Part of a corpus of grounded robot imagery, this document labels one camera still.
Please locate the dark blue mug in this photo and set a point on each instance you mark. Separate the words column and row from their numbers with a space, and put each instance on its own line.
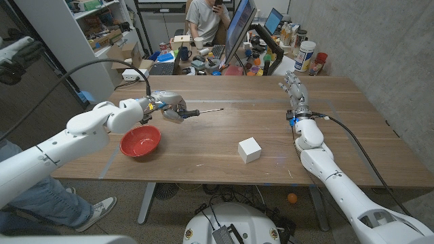
column 184, row 53

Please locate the black laptop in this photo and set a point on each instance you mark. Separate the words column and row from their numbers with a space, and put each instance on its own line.
column 162, row 68

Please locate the white paper cup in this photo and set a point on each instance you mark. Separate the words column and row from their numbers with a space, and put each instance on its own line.
column 198, row 43

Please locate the white cube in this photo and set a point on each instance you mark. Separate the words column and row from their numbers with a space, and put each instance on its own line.
column 249, row 150

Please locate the open laptop blue screen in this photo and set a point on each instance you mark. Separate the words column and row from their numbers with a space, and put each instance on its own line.
column 273, row 21

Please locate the orange ball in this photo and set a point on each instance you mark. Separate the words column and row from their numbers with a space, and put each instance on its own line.
column 292, row 198

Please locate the white plastic tub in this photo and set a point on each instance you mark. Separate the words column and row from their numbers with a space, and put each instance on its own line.
column 304, row 56

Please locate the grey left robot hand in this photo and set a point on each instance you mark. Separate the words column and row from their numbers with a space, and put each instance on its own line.
column 169, row 100

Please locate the teal grey case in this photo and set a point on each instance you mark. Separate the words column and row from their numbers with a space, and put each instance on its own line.
column 197, row 64

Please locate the white shelf unit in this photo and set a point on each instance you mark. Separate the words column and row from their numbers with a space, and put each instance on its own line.
column 64, row 37

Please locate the small light wooden box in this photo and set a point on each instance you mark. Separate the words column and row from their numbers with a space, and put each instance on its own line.
column 181, row 42

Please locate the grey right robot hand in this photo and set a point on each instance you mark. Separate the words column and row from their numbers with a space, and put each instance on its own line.
column 298, row 93

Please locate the large computer monitor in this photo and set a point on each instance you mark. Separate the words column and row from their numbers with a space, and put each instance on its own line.
column 239, row 27

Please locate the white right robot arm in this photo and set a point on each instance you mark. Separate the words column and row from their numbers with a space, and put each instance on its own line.
column 339, row 183

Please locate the seated person grey shirt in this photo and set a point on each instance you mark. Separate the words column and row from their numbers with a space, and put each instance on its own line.
column 203, row 18

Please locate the clear jar black lid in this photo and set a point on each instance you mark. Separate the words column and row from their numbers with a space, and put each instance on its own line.
column 300, row 40

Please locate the black keyboard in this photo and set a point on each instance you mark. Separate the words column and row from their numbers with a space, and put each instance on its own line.
column 217, row 51

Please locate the blue plastic box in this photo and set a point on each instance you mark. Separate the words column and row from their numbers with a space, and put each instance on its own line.
column 165, row 57

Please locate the white power box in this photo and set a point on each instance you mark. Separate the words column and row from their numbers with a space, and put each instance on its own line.
column 134, row 75

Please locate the white black gloved person hand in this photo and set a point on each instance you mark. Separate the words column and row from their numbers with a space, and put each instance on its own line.
column 23, row 54

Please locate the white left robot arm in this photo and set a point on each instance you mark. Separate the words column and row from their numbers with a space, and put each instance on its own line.
column 81, row 132

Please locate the grey tape roll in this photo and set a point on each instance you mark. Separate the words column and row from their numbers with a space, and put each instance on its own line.
column 212, row 66

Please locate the red bowl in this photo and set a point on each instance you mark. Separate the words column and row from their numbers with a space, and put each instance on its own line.
column 139, row 142

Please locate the pink box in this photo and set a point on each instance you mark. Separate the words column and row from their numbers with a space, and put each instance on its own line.
column 234, row 70

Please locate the grey table leg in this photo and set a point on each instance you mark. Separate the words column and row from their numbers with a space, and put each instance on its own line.
column 146, row 205
column 319, row 208

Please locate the white paper roll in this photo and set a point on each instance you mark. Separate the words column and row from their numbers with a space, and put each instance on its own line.
column 204, row 51

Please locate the white robot torso base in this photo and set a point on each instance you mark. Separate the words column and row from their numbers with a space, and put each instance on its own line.
column 251, row 220

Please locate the grey ribbed power brick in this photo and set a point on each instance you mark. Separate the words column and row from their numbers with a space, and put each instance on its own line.
column 222, row 235

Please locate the open cardboard box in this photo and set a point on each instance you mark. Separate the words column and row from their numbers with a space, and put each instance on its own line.
column 127, row 51

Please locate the black smartphone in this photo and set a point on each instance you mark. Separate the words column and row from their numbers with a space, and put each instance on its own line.
column 218, row 2

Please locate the standing person in jeans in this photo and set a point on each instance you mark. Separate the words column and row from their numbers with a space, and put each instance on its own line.
column 51, row 203

